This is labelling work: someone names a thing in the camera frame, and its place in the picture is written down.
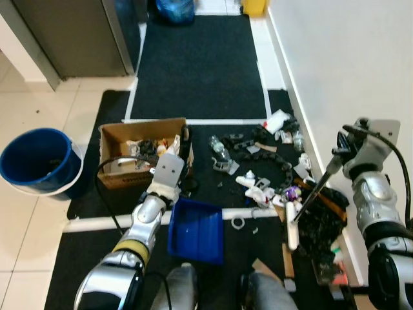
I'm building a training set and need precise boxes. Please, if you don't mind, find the blue plastic dustpan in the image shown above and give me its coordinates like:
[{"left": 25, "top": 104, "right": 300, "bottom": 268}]
[{"left": 168, "top": 198, "right": 225, "bottom": 265}]

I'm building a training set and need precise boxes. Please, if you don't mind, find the grey handled white hand brush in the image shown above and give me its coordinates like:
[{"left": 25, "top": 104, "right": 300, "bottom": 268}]
[{"left": 285, "top": 152, "right": 344, "bottom": 251}]

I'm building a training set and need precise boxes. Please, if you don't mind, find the large clear plastic bottle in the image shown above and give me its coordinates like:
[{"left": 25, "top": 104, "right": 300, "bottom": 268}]
[{"left": 208, "top": 134, "right": 230, "bottom": 159}]

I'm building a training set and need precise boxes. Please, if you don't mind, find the small clear plastic bottle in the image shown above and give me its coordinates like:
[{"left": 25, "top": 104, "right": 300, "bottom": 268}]
[{"left": 292, "top": 129, "right": 305, "bottom": 150}]

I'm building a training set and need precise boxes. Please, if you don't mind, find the brown cardboard box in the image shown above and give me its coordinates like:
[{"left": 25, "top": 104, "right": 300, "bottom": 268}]
[{"left": 99, "top": 118, "right": 194, "bottom": 190}]

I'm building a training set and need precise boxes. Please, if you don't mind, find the white carton with red print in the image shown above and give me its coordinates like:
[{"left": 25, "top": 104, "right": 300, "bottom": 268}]
[{"left": 263, "top": 110, "right": 291, "bottom": 134}]

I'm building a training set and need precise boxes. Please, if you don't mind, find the black garbage bag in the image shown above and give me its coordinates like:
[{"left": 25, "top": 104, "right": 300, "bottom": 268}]
[{"left": 297, "top": 187, "right": 349, "bottom": 259}]

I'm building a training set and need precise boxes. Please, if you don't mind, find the white plastic scrap pile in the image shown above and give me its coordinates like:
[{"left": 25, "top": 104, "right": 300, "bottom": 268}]
[{"left": 236, "top": 171, "right": 278, "bottom": 207}]

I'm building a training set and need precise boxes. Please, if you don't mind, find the green label plastic bottle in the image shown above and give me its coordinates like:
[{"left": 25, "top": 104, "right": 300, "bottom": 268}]
[{"left": 329, "top": 236, "right": 346, "bottom": 256}]

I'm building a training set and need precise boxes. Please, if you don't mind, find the crushed clear plastic container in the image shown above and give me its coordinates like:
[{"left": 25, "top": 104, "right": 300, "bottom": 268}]
[{"left": 313, "top": 258, "right": 349, "bottom": 288}]

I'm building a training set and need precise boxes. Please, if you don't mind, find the brown cardboard strip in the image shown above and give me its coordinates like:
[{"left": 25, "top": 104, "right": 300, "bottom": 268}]
[
  {"left": 252, "top": 258, "right": 281, "bottom": 283},
  {"left": 282, "top": 242, "right": 296, "bottom": 280}
]

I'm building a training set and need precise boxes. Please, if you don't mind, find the blue plastic bag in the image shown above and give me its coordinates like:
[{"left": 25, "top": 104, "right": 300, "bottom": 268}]
[{"left": 155, "top": 0, "right": 196, "bottom": 25}]

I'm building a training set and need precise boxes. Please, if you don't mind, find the silver left robot leg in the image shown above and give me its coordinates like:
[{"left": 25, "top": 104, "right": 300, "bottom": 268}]
[{"left": 152, "top": 263, "right": 197, "bottom": 310}]

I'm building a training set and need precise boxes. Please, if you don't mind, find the silver robot leg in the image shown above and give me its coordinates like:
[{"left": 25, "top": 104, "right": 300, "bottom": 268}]
[
  {"left": 152, "top": 263, "right": 197, "bottom": 310},
  {"left": 242, "top": 271, "right": 297, "bottom": 310}
]

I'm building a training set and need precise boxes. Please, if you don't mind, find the blue plastic bucket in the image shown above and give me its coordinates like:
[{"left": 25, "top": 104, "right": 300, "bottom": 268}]
[{"left": 0, "top": 128, "right": 85, "bottom": 198}]

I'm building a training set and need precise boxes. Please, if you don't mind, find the yellow container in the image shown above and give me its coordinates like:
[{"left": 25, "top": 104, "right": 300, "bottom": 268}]
[{"left": 242, "top": 0, "right": 268, "bottom": 17}]

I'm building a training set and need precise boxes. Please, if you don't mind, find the grey door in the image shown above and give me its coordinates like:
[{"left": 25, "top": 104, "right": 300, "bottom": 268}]
[{"left": 10, "top": 0, "right": 149, "bottom": 91}]

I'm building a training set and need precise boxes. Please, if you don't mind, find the silver right robot leg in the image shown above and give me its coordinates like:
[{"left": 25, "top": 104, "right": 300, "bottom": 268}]
[{"left": 242, "top": 271, "right": 297, "bottom": 310}]

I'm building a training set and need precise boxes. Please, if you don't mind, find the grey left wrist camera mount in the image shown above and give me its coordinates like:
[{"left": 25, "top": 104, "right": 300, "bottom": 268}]
[{"left": 152, "top": 153, "right": 185, "bottom": 201}]

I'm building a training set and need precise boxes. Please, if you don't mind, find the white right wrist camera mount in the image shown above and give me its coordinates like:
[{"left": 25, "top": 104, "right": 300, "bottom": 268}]
[{"left": 342, "top": 118, "right": 401, "bottom": 178}]

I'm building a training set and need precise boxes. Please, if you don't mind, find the grey plastic bracket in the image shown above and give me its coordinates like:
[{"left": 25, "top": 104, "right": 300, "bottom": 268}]
[{"left": 213, "top": 157, "right": 241, "bottom": 175}]

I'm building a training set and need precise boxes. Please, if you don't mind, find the black plastic cable chain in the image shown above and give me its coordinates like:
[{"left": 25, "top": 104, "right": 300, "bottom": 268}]
[{"left": 223, "top": 132, "right": 294, "bottom": 194}]

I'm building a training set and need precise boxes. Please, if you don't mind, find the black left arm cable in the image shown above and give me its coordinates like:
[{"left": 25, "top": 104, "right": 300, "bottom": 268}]
[{"left": 95, "top": 155, "right": 159, "bottom": 233}]

